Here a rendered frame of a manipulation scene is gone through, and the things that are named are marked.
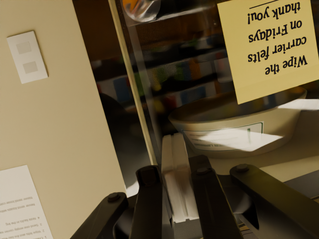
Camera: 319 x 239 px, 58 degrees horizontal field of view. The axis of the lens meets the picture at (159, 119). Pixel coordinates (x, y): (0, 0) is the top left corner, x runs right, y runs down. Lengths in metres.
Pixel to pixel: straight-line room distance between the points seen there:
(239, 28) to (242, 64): 0.03
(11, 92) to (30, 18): 0.19
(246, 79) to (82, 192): 0.66
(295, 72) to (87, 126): 0.59
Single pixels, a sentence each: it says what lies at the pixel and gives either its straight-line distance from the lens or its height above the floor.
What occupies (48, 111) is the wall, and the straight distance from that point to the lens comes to 0.79.
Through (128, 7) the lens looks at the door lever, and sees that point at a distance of 0.21.
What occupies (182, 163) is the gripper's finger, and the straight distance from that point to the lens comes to 0.15.
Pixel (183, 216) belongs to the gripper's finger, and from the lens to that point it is 0.16.
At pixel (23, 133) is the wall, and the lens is 0.83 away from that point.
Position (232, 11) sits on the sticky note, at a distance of 0.23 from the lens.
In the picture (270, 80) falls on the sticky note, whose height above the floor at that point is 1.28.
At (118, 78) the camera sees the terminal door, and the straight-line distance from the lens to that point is 0.20.
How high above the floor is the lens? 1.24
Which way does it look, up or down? 11 degrees up
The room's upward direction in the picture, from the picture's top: 166 degrees clockwise
